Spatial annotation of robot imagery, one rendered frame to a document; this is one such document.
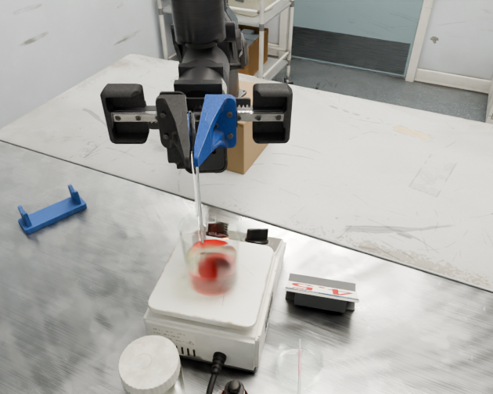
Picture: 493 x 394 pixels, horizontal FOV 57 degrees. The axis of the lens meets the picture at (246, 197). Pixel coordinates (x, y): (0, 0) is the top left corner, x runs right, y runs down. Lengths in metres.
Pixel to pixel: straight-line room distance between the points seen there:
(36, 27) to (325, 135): 1.54
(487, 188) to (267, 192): 0.38
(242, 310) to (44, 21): 1.89
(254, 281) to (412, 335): 0.21
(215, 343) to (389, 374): 0.20
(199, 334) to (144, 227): 0.27
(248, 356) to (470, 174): 0.56
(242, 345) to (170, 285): 0.10
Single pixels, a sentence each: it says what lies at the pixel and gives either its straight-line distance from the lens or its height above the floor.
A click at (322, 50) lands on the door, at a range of 3.56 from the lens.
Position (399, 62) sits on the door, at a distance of 3.47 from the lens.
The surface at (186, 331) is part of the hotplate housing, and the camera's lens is 0.51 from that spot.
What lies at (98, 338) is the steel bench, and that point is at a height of 0.90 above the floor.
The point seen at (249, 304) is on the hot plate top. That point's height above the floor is 0.99.
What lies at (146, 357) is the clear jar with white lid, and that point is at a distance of 0.48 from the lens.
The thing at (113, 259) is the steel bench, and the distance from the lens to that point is 0.69.
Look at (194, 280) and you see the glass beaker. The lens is 0.49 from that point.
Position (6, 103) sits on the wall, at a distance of 2.15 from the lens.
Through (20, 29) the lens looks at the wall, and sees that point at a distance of 2.16.
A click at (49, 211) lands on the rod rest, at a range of 0.79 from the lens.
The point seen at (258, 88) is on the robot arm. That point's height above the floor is 1.19.
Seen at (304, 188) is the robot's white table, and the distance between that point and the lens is 0.79.
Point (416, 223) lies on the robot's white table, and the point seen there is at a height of 0.90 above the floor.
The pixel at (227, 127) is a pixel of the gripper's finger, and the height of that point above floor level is 1.15.
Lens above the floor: 1.38
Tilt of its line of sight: 39 degrees down
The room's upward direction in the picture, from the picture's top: straight up
